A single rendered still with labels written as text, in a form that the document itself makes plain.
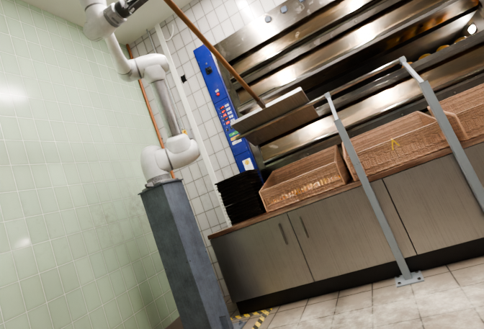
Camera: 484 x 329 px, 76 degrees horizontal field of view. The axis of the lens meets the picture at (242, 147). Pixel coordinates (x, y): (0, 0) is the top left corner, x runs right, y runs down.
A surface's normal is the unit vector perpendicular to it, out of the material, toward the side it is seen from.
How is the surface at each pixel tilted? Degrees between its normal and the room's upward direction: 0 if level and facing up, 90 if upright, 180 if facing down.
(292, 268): 90
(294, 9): 90
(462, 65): 70
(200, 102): 90
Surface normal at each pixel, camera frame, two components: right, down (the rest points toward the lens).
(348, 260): -0.38, -0.01
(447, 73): -0.48, -0.33
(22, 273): 0.85, -0.40
